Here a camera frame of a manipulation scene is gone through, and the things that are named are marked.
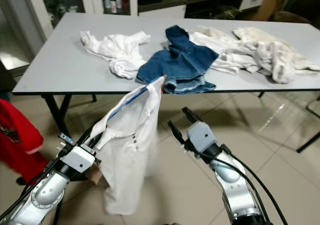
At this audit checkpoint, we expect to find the brown and white TV cabinet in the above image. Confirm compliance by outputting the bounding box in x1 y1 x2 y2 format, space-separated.
137 0 270 18

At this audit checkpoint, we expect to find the sliding glass door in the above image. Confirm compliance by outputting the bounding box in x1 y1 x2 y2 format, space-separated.
0 0 48 71

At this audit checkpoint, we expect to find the white polo shirt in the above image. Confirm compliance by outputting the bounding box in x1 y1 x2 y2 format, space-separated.
97 76 167 216

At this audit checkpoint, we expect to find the crumpled white shirt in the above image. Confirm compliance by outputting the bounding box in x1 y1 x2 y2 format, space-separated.
80 30 151 80

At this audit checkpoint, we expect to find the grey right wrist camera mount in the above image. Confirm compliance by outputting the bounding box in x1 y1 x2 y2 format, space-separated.
186 121 217 153

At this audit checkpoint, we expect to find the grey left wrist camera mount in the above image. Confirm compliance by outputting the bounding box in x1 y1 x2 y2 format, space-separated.
62 145 98 173

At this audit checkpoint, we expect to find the blue denim jacket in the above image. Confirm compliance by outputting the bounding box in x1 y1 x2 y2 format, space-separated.
136 25 218 95

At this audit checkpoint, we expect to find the cardboard box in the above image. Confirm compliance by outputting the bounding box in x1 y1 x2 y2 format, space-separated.
250 0 286 22

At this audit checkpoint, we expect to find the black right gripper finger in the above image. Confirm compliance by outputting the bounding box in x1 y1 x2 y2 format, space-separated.
167 120 190 147
181 107 203 126

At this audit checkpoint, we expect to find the red jacket with white trim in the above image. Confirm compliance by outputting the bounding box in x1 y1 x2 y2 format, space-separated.
0 99 45 183

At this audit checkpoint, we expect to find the white table with black legs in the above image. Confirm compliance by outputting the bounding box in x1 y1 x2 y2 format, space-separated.
11 11 320 153

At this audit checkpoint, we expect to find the cream denim jacket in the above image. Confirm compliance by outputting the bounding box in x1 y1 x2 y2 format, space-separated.
232 26 320 84

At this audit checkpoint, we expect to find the brown armchair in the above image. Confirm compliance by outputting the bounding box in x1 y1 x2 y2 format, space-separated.
272 0 320 25

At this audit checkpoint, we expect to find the white garment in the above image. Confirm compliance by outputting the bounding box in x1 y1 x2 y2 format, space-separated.
187 26 263 76

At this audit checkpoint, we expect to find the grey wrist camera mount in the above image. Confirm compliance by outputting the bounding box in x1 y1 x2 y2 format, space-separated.
186 121 217 153
62 145 98 173

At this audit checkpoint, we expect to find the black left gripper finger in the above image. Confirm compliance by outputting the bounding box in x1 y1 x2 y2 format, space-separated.
74 123 97 146

